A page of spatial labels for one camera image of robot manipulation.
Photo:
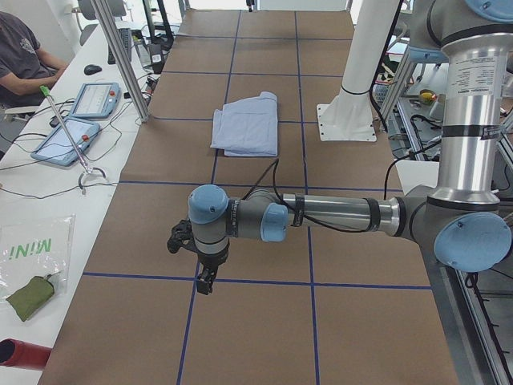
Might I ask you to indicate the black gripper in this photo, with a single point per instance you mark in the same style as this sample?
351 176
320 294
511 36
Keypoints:
212 261

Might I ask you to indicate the light blue striped shirt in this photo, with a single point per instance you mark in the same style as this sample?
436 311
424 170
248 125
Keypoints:
247 127

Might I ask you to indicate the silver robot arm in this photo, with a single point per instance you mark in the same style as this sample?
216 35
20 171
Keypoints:
458 220

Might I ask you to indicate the clear plastic bag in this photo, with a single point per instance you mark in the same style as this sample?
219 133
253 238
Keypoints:
36 248

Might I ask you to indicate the green fabric pouch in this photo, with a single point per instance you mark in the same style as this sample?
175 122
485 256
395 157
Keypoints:
30 298

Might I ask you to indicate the teach pendant far side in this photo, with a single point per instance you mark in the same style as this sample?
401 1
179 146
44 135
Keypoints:
57 148

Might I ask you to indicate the red cylinder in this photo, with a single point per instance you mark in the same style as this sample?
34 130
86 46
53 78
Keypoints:
24 355

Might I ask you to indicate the teach pendant near shirt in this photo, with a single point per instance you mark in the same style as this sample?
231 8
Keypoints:
95 100

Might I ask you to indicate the white plastic chair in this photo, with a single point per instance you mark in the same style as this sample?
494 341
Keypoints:
415 172

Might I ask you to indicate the black computer mouse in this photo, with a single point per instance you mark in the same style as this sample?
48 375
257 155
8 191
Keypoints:
92 69

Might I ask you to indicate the pink reacher grabber stick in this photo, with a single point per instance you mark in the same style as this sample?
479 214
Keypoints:
88 170

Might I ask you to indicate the seated person grey shirt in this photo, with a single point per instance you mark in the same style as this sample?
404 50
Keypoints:
25 66

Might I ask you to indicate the white camera mast pedestal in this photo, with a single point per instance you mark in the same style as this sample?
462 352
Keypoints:
349 116

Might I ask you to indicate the aluminium frame post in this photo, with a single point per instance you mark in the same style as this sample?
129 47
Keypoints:
107 22

